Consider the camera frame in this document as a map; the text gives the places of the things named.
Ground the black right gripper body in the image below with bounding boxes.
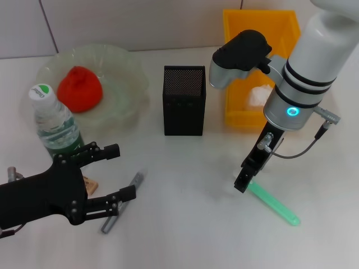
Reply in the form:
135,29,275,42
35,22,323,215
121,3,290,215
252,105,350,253
241,122,286,172

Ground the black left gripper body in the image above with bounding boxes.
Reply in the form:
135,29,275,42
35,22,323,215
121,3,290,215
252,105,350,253
0,153,88,228

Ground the green toothbrush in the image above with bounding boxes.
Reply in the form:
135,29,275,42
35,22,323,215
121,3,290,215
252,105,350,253
232,169,301,227

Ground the white paper ball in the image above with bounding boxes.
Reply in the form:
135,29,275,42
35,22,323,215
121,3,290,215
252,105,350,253
246,85,275,109

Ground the clear green-label water bottle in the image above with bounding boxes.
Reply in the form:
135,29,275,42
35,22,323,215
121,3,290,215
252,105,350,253
27,83,86,161

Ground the orange fruit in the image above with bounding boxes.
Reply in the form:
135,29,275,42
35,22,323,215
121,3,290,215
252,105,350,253
56,65,104,114

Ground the silver grey pen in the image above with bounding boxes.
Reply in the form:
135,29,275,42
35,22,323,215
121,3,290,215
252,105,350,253
100,169,149,235

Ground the small beige eraser block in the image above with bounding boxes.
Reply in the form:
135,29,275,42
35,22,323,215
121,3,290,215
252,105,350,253
83,175,99,196

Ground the pale green glass fruit plate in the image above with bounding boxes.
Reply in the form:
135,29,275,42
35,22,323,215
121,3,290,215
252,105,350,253
36,43,151,132

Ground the black mesh pen holder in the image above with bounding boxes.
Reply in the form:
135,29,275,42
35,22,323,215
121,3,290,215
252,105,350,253
162,65,206,137

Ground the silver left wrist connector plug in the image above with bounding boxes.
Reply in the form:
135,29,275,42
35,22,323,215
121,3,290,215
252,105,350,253
7,166,25,182

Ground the yellow plastic bin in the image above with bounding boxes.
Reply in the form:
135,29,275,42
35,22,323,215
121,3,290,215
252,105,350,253
223,9,301,129

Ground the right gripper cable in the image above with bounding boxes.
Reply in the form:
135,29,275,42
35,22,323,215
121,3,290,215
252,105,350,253
257,106,342,160

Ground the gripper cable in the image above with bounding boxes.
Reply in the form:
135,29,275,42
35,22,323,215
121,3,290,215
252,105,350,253
0,222,25,239
257,106,342,160

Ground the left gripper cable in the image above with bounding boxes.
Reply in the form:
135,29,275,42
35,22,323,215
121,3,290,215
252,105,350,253
0,222,25,239

